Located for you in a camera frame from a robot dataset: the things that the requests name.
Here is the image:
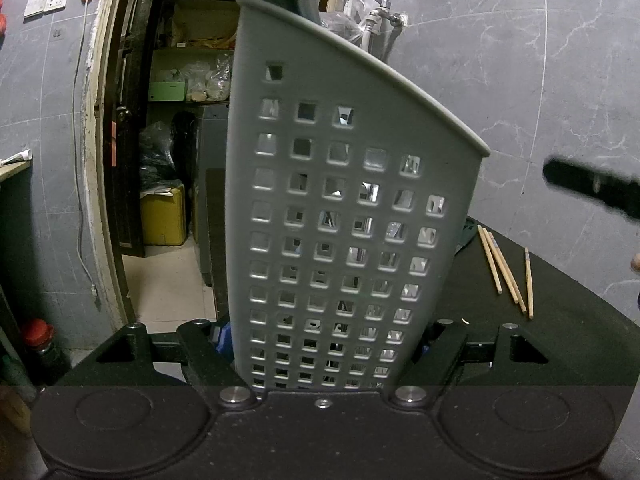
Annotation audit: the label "pale door frame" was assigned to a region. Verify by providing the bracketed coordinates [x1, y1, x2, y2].
[85, 0, 357, 333]

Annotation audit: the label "grey appliance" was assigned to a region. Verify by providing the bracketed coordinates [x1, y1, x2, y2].
[196, 104, 232, 288]

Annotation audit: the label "green box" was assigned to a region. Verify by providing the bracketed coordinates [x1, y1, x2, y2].
[149, 81, 189, 104]

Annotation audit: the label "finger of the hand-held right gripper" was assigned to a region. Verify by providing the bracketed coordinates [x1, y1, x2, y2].
[542, 157, 640, 219]

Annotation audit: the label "yellow box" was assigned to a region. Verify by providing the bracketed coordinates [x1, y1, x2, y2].
[141, 183, 188, 247]

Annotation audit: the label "rolled white paper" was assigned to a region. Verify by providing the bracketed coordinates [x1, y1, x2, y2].
[0, 148, 33, 167]

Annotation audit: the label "storage shelf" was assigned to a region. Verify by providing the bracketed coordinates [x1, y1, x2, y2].
[150, 0, 241, 106]

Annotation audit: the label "metal wall tap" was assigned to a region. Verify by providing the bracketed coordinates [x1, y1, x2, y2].
[367, 0, 407, 31]

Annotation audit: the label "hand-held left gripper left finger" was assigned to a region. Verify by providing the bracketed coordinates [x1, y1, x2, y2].
[95, 319, 256, 408]

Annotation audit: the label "dark wooden door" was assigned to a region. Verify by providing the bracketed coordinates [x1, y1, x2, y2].
[102, 0, 156, 261]

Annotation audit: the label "white cable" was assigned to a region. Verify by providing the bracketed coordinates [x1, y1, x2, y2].
[71, 0, 101, 311]

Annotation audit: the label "white hose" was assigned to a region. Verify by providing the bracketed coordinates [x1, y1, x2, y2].
[359, 17, 383, 58]

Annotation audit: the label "white plastic bags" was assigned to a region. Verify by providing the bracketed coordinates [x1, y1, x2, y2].
[186, 55, 235, 103]

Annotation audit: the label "red capped bottle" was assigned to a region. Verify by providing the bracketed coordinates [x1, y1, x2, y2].
[20, 317, 68, 386]

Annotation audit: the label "black garbage bag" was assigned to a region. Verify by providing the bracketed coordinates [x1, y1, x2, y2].
[139, 111, 198, 196]

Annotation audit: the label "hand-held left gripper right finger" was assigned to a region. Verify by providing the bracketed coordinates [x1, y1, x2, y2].
[389, 319, 551, 407]

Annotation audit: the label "wooden chopstick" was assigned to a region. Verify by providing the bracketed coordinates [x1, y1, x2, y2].
[482, 227, 520, 305]
[477, 224, 503, 294]
[524, 247, 535, 319]
[489, 234, 528, 314]

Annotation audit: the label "white perforated plastic basket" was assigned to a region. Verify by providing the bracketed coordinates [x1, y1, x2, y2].
[224, 0, 492, 393]

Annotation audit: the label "dark hanging plastic bag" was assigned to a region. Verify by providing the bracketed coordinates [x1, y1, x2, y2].
[319, 10, 368, 53]

